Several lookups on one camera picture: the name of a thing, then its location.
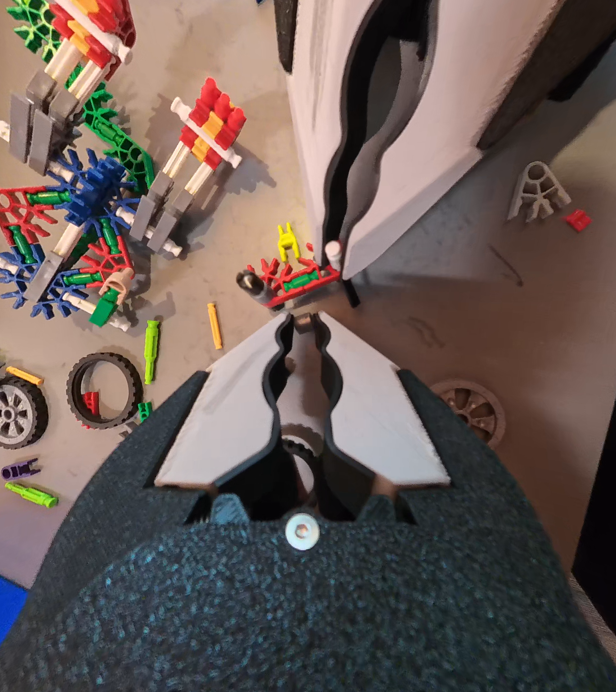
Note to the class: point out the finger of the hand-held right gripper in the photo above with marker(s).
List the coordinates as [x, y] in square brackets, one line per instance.
[464, 81]
[319, 81]

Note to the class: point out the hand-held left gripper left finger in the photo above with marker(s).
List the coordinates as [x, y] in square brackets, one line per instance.
[227, 427]

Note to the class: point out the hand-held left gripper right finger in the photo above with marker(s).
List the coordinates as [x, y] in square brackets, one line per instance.
[383, 427]

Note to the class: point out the red connector rod assembly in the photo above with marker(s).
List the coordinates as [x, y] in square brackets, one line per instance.
[297, 284]

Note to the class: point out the green clip connector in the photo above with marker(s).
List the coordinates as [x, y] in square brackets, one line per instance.
[145, 411]

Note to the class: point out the grey spoked wheel hub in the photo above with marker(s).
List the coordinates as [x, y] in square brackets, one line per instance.
[473, 411]

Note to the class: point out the grey fan connector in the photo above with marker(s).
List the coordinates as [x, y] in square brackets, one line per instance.
[128, 430]

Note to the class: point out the orange short rod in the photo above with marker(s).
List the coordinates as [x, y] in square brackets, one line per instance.
[214, 326]
[24, 376]

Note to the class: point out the lime green rod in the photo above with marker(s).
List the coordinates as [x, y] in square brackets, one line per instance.
[32, 494]
[151, 351]

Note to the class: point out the grey arch connector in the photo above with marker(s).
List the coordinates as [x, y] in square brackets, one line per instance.
[537, 189]

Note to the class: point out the small red connector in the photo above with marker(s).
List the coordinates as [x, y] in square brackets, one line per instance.
[92, 404]

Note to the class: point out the yellow clip connector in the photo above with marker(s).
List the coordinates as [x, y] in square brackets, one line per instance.
[286, 243]

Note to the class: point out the tiny red piece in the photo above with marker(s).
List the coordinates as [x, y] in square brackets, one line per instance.
[578, 220]

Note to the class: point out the purple clip connector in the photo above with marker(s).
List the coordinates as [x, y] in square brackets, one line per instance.
[19, 469]

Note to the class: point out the grey wheel with black tire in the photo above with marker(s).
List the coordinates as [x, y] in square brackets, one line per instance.
[13, 413]

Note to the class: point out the multicolour construction toy model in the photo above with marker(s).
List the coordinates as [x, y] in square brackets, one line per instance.
[97, 189]

